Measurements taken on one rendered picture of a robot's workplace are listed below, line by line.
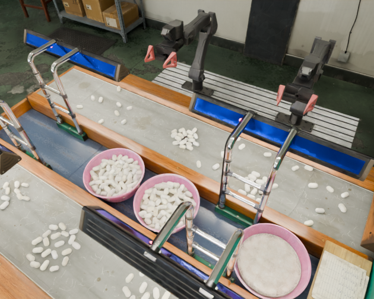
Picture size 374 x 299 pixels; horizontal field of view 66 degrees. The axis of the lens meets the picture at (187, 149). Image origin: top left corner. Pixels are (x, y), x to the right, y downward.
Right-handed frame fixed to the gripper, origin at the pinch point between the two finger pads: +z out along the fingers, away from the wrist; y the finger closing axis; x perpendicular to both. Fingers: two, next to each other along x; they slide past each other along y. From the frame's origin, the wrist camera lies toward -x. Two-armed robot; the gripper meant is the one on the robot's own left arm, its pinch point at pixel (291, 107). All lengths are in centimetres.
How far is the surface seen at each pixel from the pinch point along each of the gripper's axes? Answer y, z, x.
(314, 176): 18.2, -1.6, 33.3
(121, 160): -61, 33, 33
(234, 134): -10.7, 26.9, -5.2
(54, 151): -99, 42, 39
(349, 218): 35.0, 11.6, 33.1
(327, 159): 17.3, 17.7, 0.3
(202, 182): -22.0, 26.5, 30.4
